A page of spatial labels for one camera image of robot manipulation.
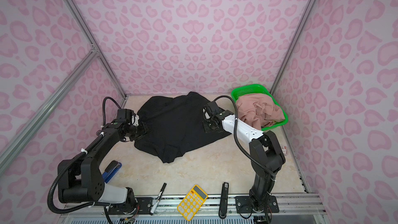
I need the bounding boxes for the black shirt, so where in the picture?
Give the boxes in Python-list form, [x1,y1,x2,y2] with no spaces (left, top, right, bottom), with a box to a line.
[134,92,231,163]

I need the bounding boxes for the pink garment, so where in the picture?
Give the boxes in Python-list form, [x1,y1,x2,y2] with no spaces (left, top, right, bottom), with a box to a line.
[236,93,286,130]

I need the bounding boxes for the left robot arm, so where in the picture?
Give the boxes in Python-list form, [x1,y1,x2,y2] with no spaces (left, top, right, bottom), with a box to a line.
[47,121,147,214]

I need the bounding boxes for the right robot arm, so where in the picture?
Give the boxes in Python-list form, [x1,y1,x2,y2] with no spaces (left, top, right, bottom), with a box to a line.
[203,110,286,212]

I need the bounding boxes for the green plastic laundry basket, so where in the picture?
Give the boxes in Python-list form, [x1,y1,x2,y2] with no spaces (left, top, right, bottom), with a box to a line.
[231,84,288,132]

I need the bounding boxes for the blue stapler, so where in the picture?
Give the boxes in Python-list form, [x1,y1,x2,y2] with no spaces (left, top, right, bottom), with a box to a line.
[102,160,122,183]

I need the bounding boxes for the black marker pen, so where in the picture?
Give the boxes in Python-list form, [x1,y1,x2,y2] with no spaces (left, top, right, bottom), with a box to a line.
[150,183,167,215]

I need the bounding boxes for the yellow calculator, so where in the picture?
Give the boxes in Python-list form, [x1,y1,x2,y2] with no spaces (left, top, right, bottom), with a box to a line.
[177,185,208,222]

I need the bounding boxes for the black stapler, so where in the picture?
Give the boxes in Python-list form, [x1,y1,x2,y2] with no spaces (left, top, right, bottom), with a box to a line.
[218,182,229,219]

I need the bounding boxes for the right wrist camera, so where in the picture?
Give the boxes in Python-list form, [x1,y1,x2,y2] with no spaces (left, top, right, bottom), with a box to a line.
[203,101,232,120]

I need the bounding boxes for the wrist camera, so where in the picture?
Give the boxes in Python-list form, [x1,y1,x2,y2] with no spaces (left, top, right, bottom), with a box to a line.
[203,101,232,120]
[116,109,139,126]

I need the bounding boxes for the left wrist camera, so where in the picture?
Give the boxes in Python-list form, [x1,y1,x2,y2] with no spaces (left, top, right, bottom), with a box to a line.
[116,109,139,126]

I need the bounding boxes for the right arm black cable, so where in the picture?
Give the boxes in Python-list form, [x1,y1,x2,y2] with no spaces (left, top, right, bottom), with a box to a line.
[212,95,277,178]

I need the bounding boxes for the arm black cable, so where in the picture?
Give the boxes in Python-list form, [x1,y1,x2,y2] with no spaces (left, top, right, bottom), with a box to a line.
[212,95,277,178]
[47,96,122,215]

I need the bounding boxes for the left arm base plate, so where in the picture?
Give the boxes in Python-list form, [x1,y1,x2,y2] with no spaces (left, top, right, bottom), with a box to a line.
[108,197,153,215]

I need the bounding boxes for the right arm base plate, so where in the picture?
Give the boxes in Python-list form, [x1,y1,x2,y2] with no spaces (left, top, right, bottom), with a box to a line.
[234,196,280,214]

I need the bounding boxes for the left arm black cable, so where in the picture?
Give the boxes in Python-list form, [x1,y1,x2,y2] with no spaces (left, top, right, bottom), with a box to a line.
[47,96,122,215]

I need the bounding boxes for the aluminium mounting rail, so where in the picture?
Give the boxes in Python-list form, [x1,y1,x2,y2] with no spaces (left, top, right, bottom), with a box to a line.
[58,193,330,224]

